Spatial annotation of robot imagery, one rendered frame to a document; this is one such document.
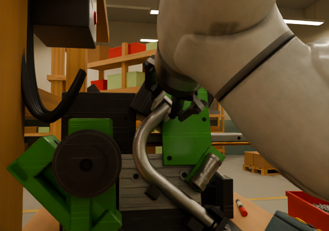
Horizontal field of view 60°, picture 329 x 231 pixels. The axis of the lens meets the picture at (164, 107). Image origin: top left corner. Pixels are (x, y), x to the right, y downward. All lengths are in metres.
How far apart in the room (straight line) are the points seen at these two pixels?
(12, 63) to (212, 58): 0.33
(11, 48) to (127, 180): 0.35
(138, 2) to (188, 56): 8.01
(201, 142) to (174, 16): 0.43
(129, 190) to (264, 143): 0.41
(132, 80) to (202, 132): 3.37
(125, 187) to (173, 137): 0.15
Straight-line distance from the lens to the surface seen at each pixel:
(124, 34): 10.14
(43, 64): 10.09
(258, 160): 6.88
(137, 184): 0.65
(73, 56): 1.47
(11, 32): 0.51
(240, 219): 0.86
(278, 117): 0.27
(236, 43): 0.27
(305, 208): 1.04
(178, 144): 0.65
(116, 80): 4.24
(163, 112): 0.62
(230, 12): 0.25
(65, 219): 0.37
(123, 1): 8.27
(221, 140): 0.81
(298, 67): 0.28
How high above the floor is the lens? 1.17
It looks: 3 degrees up
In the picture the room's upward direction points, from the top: straight up
